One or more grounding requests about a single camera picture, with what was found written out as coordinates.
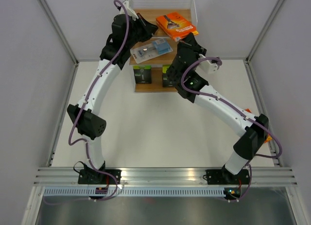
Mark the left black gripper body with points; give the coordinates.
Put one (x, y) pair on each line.
(138, 34)

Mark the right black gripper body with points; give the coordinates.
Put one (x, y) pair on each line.
(198, 51)

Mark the orange razor box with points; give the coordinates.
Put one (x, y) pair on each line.
(176, 26)
(261, 126)

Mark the white blister razor pack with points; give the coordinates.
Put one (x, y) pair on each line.
(153, 50)

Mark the black green razor box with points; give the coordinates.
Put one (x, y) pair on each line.
(142, 74)
(167, 72)

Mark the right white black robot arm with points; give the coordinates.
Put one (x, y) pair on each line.
(252, 130)

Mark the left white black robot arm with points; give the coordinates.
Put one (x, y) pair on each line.
(127, 31)

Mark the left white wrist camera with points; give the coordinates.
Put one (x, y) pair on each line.
(128, 7)

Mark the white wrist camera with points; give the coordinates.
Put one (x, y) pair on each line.
(128, 7)
(210, 66)

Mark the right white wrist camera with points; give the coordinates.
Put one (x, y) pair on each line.
(210, 66)

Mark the white wire wooden shelf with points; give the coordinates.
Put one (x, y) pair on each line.
(149, 60)

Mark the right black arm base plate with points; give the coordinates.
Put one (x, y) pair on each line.
(224, 177)

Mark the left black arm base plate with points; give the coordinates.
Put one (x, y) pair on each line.
(91, 177)

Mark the aluminium mounting rail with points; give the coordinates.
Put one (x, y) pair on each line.
(166, 177)

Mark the white slotted cable duct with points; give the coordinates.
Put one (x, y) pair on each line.
(135, 191)

